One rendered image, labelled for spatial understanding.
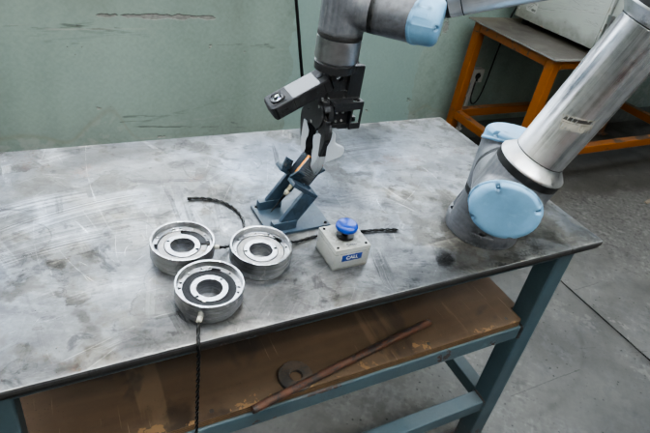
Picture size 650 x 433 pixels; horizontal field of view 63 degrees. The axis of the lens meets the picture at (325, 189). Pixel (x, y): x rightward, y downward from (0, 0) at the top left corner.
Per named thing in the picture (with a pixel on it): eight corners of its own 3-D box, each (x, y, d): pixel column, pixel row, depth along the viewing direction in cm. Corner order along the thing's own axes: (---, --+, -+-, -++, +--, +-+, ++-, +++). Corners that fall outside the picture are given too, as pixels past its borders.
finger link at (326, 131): (330, 158, 94) (335, 111, 90) (322, 159, 94) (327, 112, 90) (317, 149, 98) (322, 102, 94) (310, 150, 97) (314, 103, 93)
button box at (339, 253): (332, 272, 93) (337, 249, 91) (315, 246, 99) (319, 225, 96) (371, 263, 97) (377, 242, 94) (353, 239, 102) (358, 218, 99)
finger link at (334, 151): (344, 177, 100) (350, 130, 95) (315, 181, 97) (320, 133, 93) (336, 170, 102) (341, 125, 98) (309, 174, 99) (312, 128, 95)
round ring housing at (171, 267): (151, 282, 85) (150, 263, 82) (148, 241, 93) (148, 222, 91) (218, 276, 88) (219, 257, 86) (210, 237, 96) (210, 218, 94)
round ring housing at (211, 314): (185, 274, 88) (185, 254, 85) (249, 283, 88) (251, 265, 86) (164, 321, 79) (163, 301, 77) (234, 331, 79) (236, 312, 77)
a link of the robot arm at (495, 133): (525, 182, 111) (549, 124, 103) (526, 216, 100) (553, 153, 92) (468, 166, 113) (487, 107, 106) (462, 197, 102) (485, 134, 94)
